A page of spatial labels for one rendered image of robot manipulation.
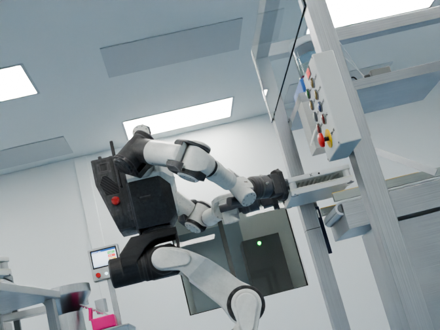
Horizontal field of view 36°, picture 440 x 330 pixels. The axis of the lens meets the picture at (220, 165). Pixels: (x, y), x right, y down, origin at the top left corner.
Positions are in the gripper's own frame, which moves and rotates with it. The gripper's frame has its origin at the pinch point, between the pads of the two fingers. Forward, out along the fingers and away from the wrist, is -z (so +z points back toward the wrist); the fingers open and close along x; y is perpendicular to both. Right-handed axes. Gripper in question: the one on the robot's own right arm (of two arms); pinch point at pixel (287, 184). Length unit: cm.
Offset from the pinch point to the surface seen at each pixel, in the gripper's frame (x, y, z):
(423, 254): 39, 24, -33
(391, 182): 11.1, 26.2, -26.9
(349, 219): 20.3, 15.9, -10.3
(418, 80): -27, 34, -53
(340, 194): 10.7, 15.6, -9.5
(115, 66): -194, -266, -92
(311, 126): -17.1, 16.5, -5.3
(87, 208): -134, -487, -141
